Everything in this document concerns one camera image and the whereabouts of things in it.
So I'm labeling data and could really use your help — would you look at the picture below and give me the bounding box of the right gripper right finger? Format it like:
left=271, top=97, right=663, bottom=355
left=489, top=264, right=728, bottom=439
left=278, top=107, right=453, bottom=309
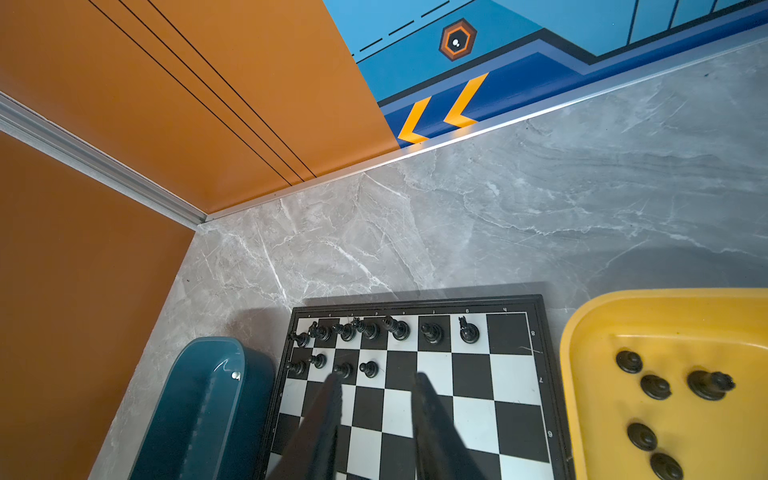
left=411, top=372, right=485, bottom=479

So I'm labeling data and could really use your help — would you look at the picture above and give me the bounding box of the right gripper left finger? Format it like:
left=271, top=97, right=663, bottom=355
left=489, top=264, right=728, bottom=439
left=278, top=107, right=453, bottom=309
left=267, top=373, right=342, bottom=479

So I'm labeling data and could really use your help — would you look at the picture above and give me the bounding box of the black chess piece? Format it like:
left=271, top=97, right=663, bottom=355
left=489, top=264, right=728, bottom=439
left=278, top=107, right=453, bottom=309
left=420, top=322, right=444, bottom=345

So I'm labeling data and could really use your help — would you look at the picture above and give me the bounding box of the black pawn on board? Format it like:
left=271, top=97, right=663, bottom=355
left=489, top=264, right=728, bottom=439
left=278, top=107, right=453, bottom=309
left=333, top=362, right=355, bottom=379
left=359, top=360, right=379, bottom=378

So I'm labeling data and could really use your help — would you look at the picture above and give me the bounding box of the teal plastic tray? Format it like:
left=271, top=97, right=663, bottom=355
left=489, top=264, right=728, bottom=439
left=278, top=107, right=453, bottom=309
left=130, top=337, right=275, bottom=479

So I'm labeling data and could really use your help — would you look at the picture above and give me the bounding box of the black and white chessboard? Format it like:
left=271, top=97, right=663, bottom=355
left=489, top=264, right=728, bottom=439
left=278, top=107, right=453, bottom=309
left=255, top=294, right=574, bottom=479

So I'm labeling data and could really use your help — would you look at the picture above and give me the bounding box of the black pawn in tray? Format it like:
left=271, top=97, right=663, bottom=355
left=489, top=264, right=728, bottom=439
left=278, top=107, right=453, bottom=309
left=615, top=350, right=643, bottom=374
left=627, top=422, right=658, bottom=452
left=650, top=453, right=684, bottom=480
left=640, top=374, right=672, bottom=401

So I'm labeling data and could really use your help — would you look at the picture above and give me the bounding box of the yellow plastic tray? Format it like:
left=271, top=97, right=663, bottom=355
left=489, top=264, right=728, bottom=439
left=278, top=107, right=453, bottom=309
left=560, top=288, right=767, bottom=479

